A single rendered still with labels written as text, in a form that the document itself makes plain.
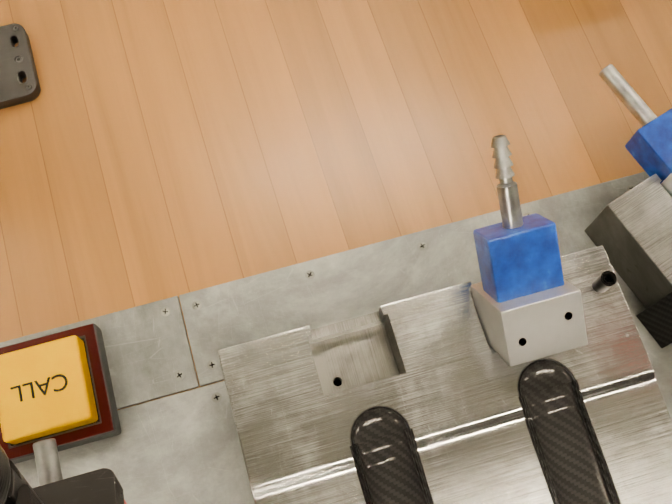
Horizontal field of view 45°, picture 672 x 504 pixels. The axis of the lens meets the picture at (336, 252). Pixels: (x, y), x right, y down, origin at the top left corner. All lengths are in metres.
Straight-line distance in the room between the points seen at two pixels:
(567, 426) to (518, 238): 0.13
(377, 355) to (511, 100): 0.26
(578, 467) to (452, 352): 0.10
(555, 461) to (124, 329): 0.32
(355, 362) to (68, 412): 0.20
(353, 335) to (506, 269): 0.12
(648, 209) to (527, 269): 0.16
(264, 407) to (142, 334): 0.15
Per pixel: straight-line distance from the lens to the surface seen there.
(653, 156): 0.63
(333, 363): 0.53
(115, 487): 0.38
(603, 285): 0.53
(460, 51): 0.71
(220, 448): 0.59
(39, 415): 0.59
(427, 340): 0.51
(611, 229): 0.62
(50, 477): 0.47
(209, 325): 0.61
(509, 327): 0.48
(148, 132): 0.68
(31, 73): 0.72
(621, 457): 0.54
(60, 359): 0.59
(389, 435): 0.51
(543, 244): 0.49
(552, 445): 0.53
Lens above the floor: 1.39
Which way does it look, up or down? 72 degrees down
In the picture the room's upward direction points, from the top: 3 degrees clockwise
